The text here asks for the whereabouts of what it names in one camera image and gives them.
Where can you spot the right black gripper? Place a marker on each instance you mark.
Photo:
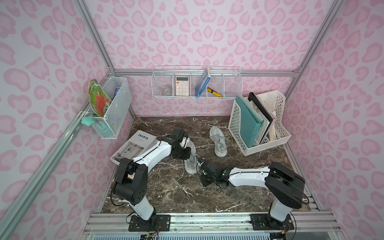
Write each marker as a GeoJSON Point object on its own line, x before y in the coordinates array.
{"type": "Point", "coordinates": [204, 173]}

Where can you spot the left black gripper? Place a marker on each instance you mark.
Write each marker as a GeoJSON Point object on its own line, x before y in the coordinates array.
{"type": "Point", "coordinates": [186, 151]}

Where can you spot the grey knit sneaker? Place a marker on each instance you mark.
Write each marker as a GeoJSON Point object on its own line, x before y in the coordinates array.
{"type": "Point", "coordinates": [191, 163]}
{"type": "Point", "coordinates": [217, 136]}

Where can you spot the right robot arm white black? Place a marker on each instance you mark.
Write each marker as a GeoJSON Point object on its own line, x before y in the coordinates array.
{"type": "Point", "coordinates": [283, 183]}

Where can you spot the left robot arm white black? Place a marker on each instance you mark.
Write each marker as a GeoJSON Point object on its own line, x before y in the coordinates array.
{"type": "Point", "coordinates": [131, 180]}

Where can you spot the white hardcover book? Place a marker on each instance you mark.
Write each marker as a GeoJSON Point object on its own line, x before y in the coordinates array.
{"type": "Point", "coordinates": [137, 144]}

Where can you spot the clear glass bowl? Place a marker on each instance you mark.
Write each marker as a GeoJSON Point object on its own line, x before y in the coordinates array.
{"type": "Point", "coordinates": [167, 91]}

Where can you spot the white pink calculator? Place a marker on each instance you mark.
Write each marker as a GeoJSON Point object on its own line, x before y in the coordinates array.
{"type": "Point", "coordinates": [182, 86]}

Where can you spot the teal folder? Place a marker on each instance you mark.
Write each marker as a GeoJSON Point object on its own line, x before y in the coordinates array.
{"type": "Point", "coordinates": [250, 121]}

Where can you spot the yellow black utility knife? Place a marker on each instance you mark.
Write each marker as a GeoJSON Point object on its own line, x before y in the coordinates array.
{"type": "Point", "coordinates": [213, 92]}

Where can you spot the blue book in shelf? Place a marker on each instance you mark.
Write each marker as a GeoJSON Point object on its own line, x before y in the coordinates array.
{"type": "Point", "coordinates": [203, 82]}

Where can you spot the black clipboard folder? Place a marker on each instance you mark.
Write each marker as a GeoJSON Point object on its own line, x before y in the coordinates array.
{"type": "Point", "coordinates": [265, 114]}

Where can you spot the mint green hook clip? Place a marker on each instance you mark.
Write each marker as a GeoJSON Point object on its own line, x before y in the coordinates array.
{"type": "Point", "coordinates": [88, 121]}

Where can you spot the green red snack bag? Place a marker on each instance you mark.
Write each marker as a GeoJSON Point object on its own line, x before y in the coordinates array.
{"type": "Point", "coordinates": [99, 100]}

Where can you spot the white plastic file organizer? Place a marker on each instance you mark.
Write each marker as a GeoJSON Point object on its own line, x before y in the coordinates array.
{"type": "Point", "coordinates": [278, 135]}

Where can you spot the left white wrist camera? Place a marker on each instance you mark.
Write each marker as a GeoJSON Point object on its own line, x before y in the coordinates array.
{"type": "Point", "coordinates": [185, 142]}

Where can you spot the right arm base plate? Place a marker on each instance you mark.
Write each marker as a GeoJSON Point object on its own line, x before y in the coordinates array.
{"type": "Point", "coordinates": [264, 222]}

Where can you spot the white wire wall shelf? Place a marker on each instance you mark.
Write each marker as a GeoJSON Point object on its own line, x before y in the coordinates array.
{"type": "Point", "coordinates": [227, 81]}

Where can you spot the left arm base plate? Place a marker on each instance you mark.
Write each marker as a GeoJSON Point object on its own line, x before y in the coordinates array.
{"type": "Point", "coordinates": [159, 223]}

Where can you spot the white wire side basket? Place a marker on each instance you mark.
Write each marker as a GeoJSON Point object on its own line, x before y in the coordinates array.
{"type": "Point", "coordinates": [108, 127]}

